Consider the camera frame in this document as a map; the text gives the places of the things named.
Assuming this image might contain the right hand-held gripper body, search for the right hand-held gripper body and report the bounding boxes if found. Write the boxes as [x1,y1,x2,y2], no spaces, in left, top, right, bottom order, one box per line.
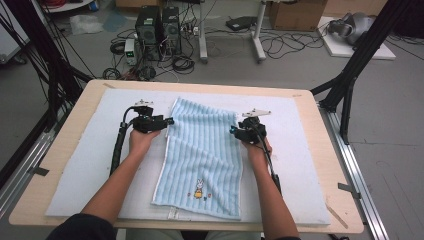
[237,108,272,145]

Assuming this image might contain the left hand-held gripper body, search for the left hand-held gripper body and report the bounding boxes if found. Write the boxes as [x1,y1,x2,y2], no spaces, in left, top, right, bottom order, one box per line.
[131,98,165,135]

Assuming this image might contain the light blue striped towel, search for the light blue striped towel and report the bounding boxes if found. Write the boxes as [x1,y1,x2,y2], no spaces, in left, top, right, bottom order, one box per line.
[151,97,245,221]

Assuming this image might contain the person's left hand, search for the person's left hand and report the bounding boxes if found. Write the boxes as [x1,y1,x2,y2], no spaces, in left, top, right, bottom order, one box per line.
[128,128,162,160]

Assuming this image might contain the person's right hand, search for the person's right hand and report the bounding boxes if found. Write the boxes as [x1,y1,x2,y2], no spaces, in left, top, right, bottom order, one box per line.
[241,138,273,169]

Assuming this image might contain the white power supply box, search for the white power supply box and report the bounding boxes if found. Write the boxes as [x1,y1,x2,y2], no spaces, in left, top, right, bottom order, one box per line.
[124,38,138,66]

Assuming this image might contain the white grid foam mat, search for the white grid foam mat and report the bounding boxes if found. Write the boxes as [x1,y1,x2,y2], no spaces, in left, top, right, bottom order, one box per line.
[45,88,331,226]

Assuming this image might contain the narrow black computer tower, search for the narrow black computer tower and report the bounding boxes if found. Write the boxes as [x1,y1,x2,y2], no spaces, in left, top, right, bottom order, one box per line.
[161,6,183,56]

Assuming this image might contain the wide black computer tower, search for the wide black computer tower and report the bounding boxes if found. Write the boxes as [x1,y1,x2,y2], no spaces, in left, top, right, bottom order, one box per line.
[134,5,164,62]

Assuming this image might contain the white power strip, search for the white power strip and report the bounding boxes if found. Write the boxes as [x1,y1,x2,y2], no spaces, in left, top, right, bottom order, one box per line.
[181,24,201,38]

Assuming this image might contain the white desk leg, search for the white desk leg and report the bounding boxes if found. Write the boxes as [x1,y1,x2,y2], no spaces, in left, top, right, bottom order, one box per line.
[198,0,210,64]
[251,0,268,64]

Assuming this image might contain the flat black device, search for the flat black device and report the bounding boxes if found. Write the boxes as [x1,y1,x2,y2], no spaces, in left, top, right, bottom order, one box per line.
[225,15,258,32]

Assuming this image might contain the person's grey trousers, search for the person's grey trousers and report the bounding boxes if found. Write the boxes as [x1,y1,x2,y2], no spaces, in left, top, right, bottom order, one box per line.
[124,229,265,240]

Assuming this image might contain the clear plastic bag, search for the clear plastic bag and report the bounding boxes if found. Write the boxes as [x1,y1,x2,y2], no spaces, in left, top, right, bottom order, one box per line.
[69,14,105,36]

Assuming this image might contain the black tape piece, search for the black tape piece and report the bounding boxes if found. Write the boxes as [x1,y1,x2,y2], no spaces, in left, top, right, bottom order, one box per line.
[28,166,50,177]

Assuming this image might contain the white floor board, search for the white floor board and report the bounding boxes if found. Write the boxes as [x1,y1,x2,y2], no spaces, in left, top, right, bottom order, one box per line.
[316,16,397,61]

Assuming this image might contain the tan tape strip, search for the tan tape strip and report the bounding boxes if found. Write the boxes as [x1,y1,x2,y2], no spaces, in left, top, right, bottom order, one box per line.
[326,204,350,231]

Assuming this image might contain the flat brown cardboard box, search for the flat brown cardboard box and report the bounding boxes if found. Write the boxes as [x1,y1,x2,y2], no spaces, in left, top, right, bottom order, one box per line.
[114,0,168,10]

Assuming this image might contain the person's dark left sleeve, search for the person's dark left sleeve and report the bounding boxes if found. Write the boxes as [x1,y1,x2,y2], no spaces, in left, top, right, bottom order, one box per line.
[45,213,118,240]

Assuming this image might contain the large brown cardboard box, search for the large brown cardboard box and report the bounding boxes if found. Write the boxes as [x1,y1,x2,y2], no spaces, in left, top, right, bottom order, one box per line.
[269,0,329,32]

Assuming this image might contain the white round table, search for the white round table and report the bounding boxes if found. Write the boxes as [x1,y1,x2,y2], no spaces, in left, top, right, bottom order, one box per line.
[46,0,96,14]

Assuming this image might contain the grey helmet-shaped device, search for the grey helmet-shaped device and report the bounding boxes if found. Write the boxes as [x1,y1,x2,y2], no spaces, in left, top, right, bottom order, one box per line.
[327,12,376,46]

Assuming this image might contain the left gripper black sleeved cable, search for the left gripper black sleeved cable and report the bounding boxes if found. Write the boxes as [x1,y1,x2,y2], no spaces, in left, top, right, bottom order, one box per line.
[109,105,144,177]

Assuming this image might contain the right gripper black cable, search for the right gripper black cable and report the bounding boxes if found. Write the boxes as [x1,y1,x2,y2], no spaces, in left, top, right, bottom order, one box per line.
[253,122,283,197]

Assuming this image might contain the coiled black cable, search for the coiled black cable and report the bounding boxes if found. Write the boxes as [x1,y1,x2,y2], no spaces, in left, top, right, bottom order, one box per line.
[171,54,196,75]

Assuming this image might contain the tangle of black floor cables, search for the tangle of black floor cables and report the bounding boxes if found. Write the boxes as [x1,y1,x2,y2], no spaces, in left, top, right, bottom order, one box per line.
[259,29,325,61]

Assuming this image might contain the aluminium rail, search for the aluminium rail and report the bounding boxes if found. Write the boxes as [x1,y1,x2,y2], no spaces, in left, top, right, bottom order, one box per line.
[319,106,390,240]
[0,128,56,218]

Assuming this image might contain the black frame strut with cables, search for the black frame strut with cables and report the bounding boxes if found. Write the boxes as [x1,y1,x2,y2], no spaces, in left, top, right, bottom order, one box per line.
[2,0,95,132]

